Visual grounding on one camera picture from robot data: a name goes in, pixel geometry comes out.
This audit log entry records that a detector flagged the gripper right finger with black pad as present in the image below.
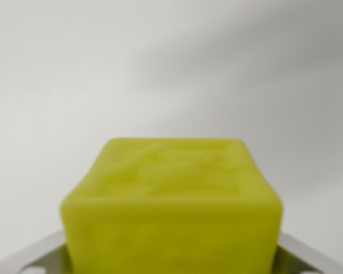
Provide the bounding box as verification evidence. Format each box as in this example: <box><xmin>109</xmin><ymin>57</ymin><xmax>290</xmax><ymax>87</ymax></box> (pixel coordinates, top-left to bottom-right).
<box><xmin>270</xmin><ymin>232</ymin><xmax>343</xmax><ymax>274</ymax></box>

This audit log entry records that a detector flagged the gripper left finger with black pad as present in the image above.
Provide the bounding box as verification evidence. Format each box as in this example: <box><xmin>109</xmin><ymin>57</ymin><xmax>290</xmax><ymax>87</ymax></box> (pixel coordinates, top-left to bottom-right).
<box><xmin>0</xmin><ymin>230</ymin><xmax>75</xmax><ymax>274</ymax></box>

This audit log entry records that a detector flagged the yellow translucent cube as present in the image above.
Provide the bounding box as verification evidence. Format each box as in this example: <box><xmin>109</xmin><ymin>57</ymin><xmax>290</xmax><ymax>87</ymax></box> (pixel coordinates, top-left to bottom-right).
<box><xmin>59</xmin><ymin>138</ymin><xmax>284</xmax><ymax>274</ymax></box>

